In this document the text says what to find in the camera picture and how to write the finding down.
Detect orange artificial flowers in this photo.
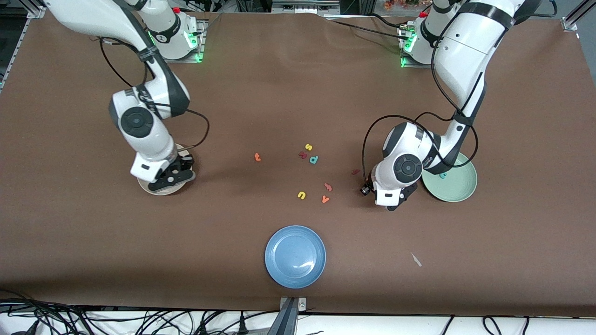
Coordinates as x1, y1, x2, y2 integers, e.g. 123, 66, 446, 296
383, 0, 420, 11

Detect beige brown plate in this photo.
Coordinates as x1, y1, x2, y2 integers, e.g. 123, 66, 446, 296
137, 143, 194, 196

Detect green plate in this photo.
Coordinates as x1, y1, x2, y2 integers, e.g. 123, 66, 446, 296
421, 153, 478, 203

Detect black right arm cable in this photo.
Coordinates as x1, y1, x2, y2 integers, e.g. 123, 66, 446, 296
99, 37, 210, 150

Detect blue plate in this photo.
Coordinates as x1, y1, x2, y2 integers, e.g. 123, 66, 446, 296
264, 225, 326, 289

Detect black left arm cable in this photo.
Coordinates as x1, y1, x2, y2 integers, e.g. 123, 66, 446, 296
362, 9, 480, 189

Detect silver device box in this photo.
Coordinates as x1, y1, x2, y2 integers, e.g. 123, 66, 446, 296
271, 0, 341, 14

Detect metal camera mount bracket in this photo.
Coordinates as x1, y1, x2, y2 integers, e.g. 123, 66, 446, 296
266, 297, 307, 335

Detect black base cable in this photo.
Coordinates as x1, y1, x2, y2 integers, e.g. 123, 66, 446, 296
370, 13, 403, 30
325, 18, 413, 42

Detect aluminium frame profile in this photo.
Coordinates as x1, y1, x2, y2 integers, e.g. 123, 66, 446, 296
561, 0, 596, 32
0, 7, 46, 91

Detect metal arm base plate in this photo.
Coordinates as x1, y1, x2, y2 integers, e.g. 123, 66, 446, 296
161, 20, 206, 64
400, 26, 437, 70

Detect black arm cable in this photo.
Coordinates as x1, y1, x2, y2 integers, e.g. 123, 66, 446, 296
99, 37, 210, 150
362, 9, 480, 189

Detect brown table cover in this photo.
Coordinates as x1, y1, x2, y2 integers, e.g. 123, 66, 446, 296
0, 8, 596, 318

